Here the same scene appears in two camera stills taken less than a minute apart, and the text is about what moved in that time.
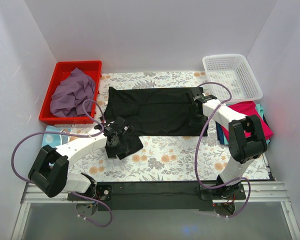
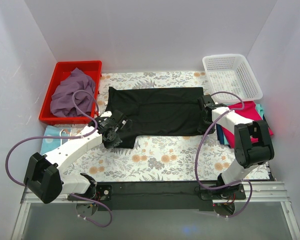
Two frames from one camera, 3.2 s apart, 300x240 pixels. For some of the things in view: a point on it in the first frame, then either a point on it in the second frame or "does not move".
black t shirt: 153,113 does not move
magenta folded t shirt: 249,109 does not move
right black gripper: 196,116 → 205,102
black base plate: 158,196 does not move
